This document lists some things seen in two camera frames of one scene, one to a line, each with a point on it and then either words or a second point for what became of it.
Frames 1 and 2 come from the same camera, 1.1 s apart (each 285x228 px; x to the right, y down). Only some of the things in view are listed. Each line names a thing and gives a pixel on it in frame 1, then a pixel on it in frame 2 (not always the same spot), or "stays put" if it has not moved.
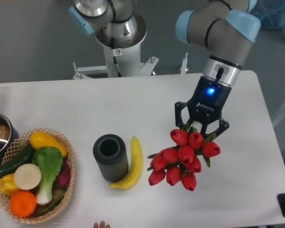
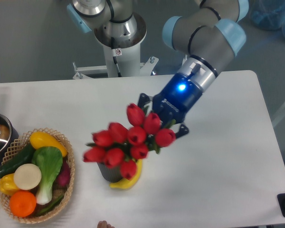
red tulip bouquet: [179, 163] -> [120, 147]
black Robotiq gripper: [205, 106] -> [178, 96]
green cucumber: [25, 157] stays put
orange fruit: [22, 204] stays put
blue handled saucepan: [3, 133] stays put
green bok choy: [49, 159] stays put
